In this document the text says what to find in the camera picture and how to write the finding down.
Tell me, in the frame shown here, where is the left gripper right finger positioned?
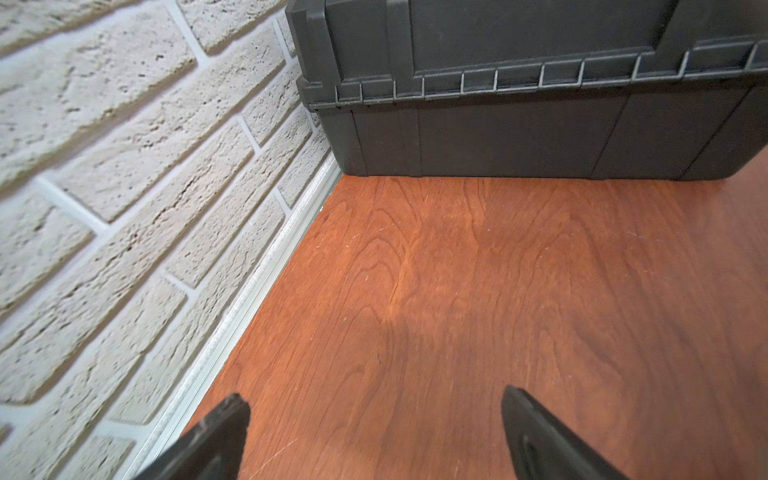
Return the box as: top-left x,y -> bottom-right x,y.
501,385 -> 627,480

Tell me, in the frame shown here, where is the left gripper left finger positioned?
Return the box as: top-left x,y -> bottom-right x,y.
135,393 -> 251,480

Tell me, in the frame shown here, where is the black plastic toolbox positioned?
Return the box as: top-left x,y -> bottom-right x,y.
285,0 -> 767,181

